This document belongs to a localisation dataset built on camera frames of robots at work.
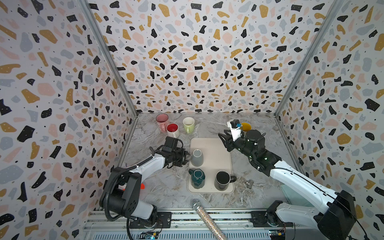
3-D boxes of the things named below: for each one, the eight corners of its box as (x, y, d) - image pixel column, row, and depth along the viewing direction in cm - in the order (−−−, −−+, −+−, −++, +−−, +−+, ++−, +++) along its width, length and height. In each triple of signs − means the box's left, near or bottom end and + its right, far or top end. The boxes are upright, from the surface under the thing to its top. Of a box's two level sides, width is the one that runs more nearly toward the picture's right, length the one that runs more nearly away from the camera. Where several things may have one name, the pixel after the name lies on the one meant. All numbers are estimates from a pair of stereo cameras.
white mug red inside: (166, 141, 107) (164, 134, 101) (169, 129, 114) (167, 122, 108) (178, 141, 107) (176, 134, 101) (179, 129, 114) (178, 122, 108)
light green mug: (183, 137, 109) (181, 128, 101) (184, 125, 116) (183, 116, 108) (194, 137, 109) (193, 128, 101) (194, 126, 116) (194, 116, 108)
